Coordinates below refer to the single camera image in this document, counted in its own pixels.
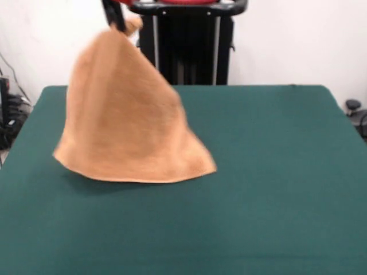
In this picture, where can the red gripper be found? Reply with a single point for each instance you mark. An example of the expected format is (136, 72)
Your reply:
(124, 1)

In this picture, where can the tan terry towel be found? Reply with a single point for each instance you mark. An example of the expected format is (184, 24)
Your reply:
(123, 114)

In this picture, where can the black electronics box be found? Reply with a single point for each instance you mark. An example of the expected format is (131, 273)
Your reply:
(8, 126)

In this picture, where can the dark green table cloth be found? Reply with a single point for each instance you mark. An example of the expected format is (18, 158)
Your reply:
(258, 200)

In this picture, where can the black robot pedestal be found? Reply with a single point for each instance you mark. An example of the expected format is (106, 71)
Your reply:
(195, 51)

